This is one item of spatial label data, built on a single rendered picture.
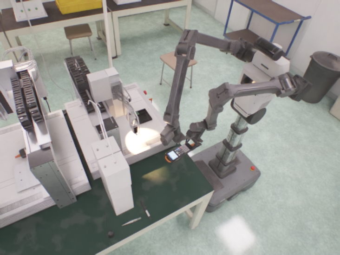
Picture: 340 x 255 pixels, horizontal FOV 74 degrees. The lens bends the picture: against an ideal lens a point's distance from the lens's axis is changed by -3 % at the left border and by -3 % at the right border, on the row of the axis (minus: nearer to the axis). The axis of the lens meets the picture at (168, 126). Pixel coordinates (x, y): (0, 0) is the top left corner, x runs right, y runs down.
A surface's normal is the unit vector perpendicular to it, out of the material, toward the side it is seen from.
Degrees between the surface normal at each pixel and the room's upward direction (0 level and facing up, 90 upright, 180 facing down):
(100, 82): 90
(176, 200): 0
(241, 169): 0
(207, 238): 0
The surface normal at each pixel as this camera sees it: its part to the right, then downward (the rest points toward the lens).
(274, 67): -0.85, 0.36
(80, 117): 0.06, -0.66
